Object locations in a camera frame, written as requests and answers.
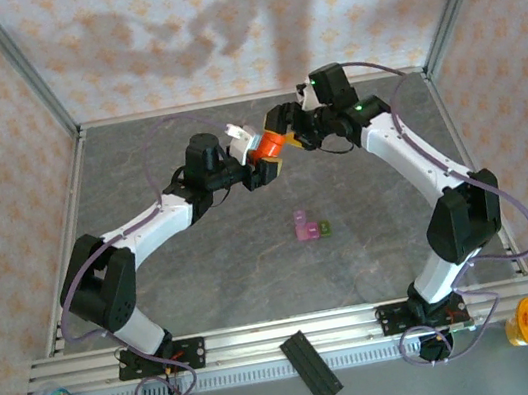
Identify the orange pill bottle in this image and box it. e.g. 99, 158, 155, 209
252, 125, 289, 160

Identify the translucent pink pill box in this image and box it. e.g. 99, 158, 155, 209
291, 207, 314, 244

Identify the black aluminium extrusion piece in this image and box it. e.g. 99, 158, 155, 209
276, 325, 347, 395

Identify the black controller box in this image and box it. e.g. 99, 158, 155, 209
417, 330, 458, 366

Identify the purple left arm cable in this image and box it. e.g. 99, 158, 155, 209
29, 105, 275, 395

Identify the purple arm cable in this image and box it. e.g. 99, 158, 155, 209
29, 105, 275, 395
340, 34, 528, 374

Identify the aluminium frame cross bar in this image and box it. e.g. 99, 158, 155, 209
76, 62, 430, 133

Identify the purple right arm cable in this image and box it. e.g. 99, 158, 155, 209
340, 34, 528, 374

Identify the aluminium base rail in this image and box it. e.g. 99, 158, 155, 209
26, 275, 528, 395

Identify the grey slotted cable duct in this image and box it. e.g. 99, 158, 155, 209
81, 336, 426, 395

